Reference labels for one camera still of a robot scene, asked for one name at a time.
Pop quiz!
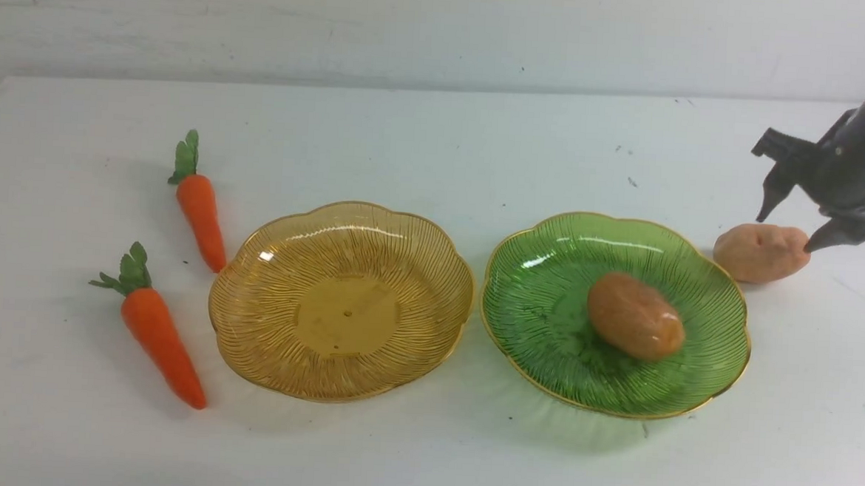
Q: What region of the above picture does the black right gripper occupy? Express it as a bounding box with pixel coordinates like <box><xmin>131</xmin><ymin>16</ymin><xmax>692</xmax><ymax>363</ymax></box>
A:
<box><xmin>751</xmin><ymin>101</ymin><xmax>865</xmax><ymax>253</ymax></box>

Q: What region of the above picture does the toy potato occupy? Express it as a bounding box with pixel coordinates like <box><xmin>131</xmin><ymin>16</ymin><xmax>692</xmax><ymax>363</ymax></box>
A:
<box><xmin>713</xmin><ymin>223</ymin><xmax>811</xmax><ymax>285</ymax></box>
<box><xmin>586</xmin><ymin>271</ymin><xmax>686</xmax><ymax>362</ymax></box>

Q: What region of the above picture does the toy carrot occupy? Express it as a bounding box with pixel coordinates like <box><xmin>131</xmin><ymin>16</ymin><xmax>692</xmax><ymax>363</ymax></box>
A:
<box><xmin>89</xmin><ymin>241</ymin><xmax>208</xmax><ymax>410</ymax></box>
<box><xmin>168</xmin><ymin>129</ymin><xmax>228</xmax><ymax>273</ymax></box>

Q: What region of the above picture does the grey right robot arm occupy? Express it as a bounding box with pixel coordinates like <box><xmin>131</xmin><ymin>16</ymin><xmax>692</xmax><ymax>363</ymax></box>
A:
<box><xmin>752</xmin><ymin>101</ymin><xmax>865</xmax><ymax>252</ymax></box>

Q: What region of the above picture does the green plastic flower plate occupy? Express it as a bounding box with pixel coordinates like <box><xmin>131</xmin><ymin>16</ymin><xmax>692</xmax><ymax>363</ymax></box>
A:
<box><xmin>480</xmin><ymin>211</ymin><xmax>752</xmax><ymax>421</ymax></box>

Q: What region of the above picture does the amber plastic flower plate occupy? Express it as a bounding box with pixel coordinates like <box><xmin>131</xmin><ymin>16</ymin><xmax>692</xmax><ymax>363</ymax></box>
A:
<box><xmin>207</xmin><ymin>201</ymin><xmax>475</xmax><ymax>403</ymax></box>

